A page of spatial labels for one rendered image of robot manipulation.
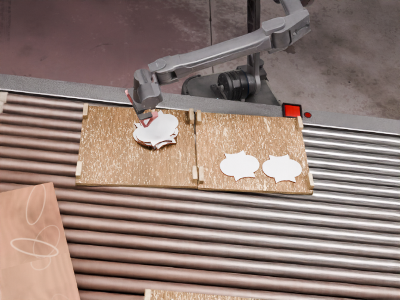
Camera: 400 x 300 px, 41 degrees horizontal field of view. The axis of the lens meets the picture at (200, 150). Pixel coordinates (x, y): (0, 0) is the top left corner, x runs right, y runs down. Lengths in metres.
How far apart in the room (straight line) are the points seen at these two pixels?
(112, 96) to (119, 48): 1.60
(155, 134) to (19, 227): 0.57
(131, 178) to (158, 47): 2.00
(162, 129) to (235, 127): 0.29
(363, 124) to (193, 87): 1.21
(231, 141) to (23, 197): 0.77
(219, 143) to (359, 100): 1.91
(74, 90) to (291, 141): 0.85
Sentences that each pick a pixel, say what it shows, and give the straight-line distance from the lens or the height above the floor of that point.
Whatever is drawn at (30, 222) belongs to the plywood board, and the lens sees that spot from 1.63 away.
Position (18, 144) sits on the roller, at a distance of 1.98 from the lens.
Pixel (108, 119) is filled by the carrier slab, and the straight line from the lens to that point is 1.99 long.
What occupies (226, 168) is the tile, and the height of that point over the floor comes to 0.94.
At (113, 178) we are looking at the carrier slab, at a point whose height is 0.94.
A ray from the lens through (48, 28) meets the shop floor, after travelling 3.84.
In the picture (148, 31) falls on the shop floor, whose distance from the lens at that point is 3.83.
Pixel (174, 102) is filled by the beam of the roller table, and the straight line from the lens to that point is 2.09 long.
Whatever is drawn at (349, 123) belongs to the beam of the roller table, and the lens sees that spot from 2.21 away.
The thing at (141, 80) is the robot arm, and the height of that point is 1.25.
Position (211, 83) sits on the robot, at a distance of 3.16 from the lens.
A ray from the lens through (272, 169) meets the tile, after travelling 1.92.
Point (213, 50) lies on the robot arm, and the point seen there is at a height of 1.34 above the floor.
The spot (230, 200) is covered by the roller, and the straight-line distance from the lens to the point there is 1.84.
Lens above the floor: 2.43
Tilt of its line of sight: 51 degrees down
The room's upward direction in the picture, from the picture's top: 11 degrees clockwise
